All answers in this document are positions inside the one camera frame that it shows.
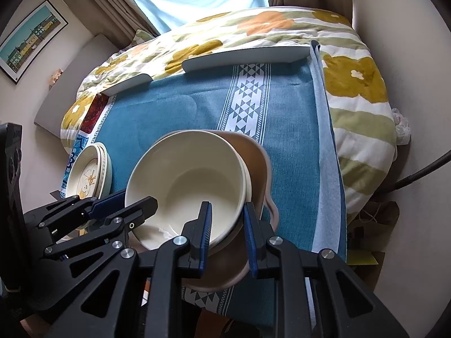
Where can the framed picture of houses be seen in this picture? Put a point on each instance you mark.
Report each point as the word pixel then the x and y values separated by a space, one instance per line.
pixel 30 42

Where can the yellow flat packet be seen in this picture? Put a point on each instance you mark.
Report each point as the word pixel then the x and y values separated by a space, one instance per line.
pixel 363 258

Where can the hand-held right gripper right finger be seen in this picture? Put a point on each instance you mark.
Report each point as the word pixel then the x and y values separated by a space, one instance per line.
pixel 251 243

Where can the red and blue patterned cloth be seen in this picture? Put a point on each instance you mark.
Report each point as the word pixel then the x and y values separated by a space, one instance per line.
pixel 93 112

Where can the green patterned pillow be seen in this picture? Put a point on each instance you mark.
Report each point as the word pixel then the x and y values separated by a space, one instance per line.
pixel 142 38

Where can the small figurine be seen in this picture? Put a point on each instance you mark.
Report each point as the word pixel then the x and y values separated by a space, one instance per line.
pixel 56 76

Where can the cream bowl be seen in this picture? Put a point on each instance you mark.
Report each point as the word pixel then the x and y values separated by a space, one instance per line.
pixel 190 169
pixel 248 190

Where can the brownish pink bowl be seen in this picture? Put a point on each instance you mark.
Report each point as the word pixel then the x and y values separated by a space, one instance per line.
pixel 255 162

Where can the cream plate with orange flowers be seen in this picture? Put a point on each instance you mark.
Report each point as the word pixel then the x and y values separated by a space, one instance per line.
pixel 86 176

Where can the white plastic bag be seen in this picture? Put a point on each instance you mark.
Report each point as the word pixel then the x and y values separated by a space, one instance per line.
pixel 401 126

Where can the floral duvet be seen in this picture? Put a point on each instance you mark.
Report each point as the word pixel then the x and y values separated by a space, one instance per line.
pixel 359 112

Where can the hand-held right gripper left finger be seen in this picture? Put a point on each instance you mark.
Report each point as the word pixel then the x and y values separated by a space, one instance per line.
pixel 205 243

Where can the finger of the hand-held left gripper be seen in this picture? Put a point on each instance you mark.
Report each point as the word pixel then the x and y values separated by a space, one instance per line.
pixel 105 204
pixel 134 213

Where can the brown paper bag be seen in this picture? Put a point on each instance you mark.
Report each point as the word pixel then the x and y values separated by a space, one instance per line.
pixel 380 225

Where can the pale grey headboard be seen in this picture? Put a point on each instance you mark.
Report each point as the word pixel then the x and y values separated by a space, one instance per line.
pixel 77 74

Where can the teal towel with white stripe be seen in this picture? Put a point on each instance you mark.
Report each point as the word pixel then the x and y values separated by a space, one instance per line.
pixel 176 105

